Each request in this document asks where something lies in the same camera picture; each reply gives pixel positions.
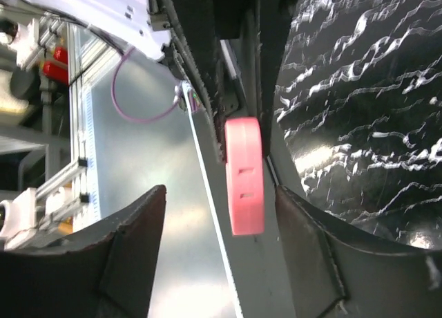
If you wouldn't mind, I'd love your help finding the pink square charger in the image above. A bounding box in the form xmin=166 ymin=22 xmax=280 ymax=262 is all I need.
xmin=224 ymin=117 xmax=265 ymax=236

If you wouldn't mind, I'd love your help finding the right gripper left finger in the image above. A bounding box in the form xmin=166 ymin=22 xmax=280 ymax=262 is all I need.
xmin=1 ymin=185 xmax=166 ymax=317

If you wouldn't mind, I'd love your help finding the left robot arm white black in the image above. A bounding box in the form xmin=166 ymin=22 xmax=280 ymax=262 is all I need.
xmin=22 ymin=0 xmax=171 ymax=62

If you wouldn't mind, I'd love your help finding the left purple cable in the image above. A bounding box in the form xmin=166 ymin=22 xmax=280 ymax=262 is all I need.
xmin=112 ymin=46 xmax=184 ymax=122

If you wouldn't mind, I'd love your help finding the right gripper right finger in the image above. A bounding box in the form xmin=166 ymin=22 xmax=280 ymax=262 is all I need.
xmin=275 ymin=186 xmax=441 ymax=317

